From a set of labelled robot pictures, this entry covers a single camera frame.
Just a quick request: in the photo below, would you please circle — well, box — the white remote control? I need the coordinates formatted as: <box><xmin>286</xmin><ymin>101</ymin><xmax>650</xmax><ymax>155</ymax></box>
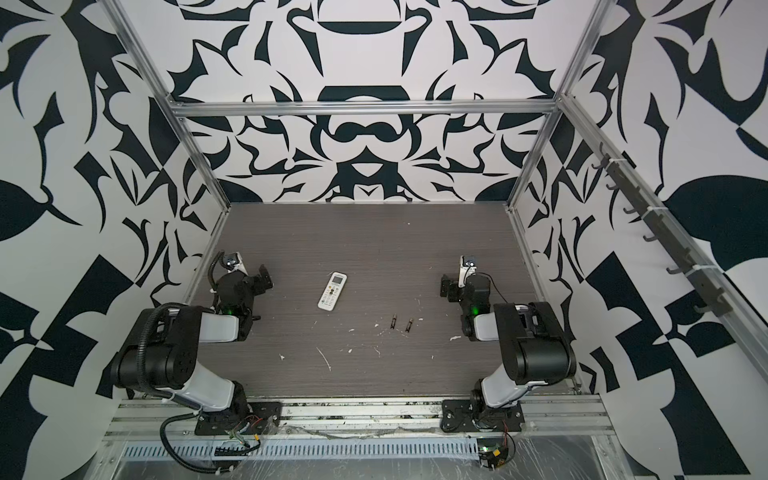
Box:
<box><xmin>317</xmin><ymin>272</ymin><xmax>348</xmax><ymax>312</ymax></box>

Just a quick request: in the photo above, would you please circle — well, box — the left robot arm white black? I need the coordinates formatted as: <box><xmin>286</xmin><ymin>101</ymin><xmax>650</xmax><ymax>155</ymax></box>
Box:
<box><xmin>109</xmin><ymin>265</ymin><xmax>273</xmax><ymax>417</ymax></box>

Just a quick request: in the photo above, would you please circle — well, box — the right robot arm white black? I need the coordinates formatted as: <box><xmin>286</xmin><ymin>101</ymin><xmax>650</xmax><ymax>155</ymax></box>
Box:
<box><xmin>440</xmin><ymin>274</ymin><xmax>576</xmax><ymax>419</ymax></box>

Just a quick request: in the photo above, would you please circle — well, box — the small green circuit board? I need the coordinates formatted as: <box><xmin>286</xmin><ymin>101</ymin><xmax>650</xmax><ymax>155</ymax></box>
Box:
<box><xmin>478</xmin><ymin>436</ymin><xmax>517</xmax><ymax>471</ymax></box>

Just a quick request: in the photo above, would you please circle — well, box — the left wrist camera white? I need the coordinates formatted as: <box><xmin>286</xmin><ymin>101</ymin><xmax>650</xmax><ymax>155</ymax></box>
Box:
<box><xmin>220</xmin><ymin>252</ymin><xmax>247</xmax><ymax>275</ymax></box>

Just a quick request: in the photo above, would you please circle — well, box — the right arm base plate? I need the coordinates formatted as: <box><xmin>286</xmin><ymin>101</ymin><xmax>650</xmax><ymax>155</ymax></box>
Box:
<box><xmin>440</xmin><ymin>399</ymin><xmax>525</xmax><ymax>433</ymax></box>

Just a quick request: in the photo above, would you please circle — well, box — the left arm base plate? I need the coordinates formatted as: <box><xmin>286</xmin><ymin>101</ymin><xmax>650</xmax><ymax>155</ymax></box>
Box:
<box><xmin>194</xmin><ymin>401</ymin><xmax>283</xmax><ymax>436</ymax></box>

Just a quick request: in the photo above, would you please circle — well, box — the black corrugated cable conduit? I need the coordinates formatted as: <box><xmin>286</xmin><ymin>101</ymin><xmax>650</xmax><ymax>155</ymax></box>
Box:
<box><xmin>158</xmin><ymin>412</ymin><xmax>247</xmax><ymax>475</ymax></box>

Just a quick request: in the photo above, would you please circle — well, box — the white slotted cable duct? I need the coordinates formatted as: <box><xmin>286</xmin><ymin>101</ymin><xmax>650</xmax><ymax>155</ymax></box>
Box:
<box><xmin>119</xmin><ymin>437</ymin><xmax>481</xmax><ymax>462</ymax></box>

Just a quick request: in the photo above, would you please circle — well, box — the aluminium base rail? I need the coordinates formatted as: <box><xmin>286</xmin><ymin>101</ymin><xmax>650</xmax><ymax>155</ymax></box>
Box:
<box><xmin>101</xmin><ymin>394</ymin><xmax>616</xmax><ymax>442</ymax></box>

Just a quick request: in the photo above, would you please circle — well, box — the aluminium frame back bar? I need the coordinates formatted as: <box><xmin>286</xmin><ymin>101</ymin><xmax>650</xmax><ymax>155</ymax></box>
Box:
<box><xmin>170</xmin><ymin>99</ymin><xmax>556</xmax><ymax>118</ymax></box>

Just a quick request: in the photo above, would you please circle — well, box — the black wall hook rack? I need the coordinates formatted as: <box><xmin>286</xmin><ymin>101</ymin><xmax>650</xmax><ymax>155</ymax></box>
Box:
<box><xmin>594</xmin><ymin>142</ymin><xmax>733</xmax><ymax>317</ymax></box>

